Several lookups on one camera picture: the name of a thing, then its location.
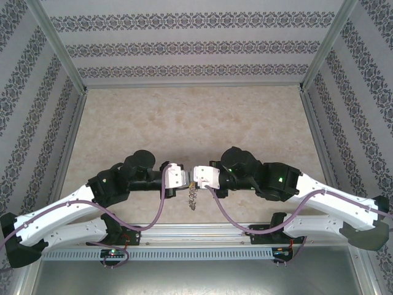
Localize aluminium left floor rail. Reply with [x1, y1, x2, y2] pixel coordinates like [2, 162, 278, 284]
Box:
[45, 91, 89, 203]

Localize aluminium floor rail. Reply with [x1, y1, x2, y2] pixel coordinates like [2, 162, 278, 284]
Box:
[299, 90, 381, 295]
[82, 80, 305, 90]
[45, 91, 89, 203]

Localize metal disc with key rings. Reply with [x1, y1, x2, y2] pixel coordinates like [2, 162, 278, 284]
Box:
[187, 186, 200, 211]

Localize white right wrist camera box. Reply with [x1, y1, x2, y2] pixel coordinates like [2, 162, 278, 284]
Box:
[192, 165, 222, 189]

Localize aluminium left corner post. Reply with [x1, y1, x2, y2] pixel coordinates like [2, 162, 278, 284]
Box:
[26, 0, 88, 93]

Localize aluminium mounting rail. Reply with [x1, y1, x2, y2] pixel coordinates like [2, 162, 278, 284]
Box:
[121, 223, 277, 246]

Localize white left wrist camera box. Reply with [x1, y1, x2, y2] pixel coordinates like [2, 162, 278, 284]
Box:
[164, 162, 193, 189]

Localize aluminium right corner post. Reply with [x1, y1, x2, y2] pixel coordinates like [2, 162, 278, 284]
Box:
[298, 0, 360, 92]

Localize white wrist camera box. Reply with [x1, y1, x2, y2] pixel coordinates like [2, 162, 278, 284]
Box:
[192, 165, 222, 189]
[164, 162, 193, 189]

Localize slotted grey cable duct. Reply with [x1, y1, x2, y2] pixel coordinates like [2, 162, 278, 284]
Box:
[41, 245, 294, 262]

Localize aluminium corner post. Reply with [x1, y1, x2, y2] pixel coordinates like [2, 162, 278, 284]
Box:
[298, 0, 360, 92]
[26, 0, 88, 93]

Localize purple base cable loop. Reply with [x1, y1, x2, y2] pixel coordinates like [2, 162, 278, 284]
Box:
[103, 245, 132, 270]
[274, 235, 308, 267]

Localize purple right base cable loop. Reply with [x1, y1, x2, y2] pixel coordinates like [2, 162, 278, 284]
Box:
[274, 235, 308, 267]

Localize steel base sheet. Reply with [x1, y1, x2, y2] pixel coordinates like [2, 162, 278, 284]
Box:
[30, 259, 377, 295]

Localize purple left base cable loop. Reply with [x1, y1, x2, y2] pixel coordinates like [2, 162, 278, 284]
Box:
[103, 245, 132, 270]

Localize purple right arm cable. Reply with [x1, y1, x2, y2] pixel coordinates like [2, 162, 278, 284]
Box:
[205, 184, 393, 235]

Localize aluminium right floor rail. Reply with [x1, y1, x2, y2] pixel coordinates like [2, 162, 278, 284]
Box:
[299, 90, 381, 295]

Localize aluminium rear floor rail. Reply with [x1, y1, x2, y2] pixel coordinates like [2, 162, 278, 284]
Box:
[82, 80, 305, 90]

